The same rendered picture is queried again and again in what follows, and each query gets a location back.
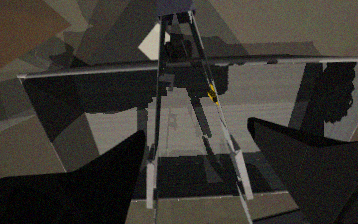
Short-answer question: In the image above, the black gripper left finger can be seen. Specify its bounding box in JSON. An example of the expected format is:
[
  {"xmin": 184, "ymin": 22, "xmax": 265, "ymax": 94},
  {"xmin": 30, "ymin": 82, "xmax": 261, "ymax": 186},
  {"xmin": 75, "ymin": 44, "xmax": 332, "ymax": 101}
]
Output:
[{"xmin": 0, "ymin": 130, "xmax": 146, "ymax": 224}]

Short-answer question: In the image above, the grey rectangular roasting tin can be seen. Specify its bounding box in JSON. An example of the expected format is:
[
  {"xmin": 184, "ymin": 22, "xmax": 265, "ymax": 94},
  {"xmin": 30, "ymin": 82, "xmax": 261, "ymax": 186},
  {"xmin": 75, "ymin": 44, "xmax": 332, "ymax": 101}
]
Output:
[{"xmin": 17, "ymin": 56, "xmax": 358, "ymax": 201}]

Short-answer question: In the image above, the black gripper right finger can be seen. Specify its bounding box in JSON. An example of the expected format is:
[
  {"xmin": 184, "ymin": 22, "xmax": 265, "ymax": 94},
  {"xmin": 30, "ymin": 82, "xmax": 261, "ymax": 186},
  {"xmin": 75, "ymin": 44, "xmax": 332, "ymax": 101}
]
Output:
[{"xmin": 247, "ymin": 117, "xmax": 358, "ymax": 224}]

